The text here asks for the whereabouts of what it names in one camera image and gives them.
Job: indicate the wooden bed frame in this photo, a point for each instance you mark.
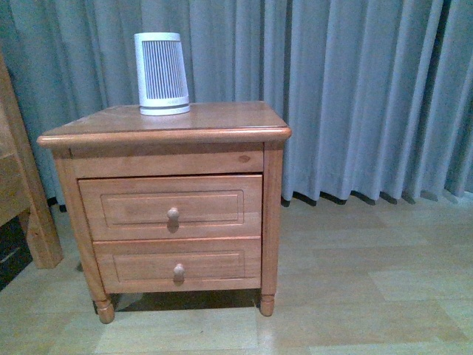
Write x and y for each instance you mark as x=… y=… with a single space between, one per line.
x=22 y=193

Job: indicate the wooden nightstand cabinet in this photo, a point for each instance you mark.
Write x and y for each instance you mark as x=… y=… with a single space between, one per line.
x=232 y=138

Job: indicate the grey pleated curtain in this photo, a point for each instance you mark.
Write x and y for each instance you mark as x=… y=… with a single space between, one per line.
x=378 y=94

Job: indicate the white cylindrical air purifier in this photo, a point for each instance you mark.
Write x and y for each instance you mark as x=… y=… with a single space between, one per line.
x=161 y=74

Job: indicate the wooden drawer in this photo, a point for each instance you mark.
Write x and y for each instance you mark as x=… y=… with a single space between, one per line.
x=180 y=264
x=145 y=208

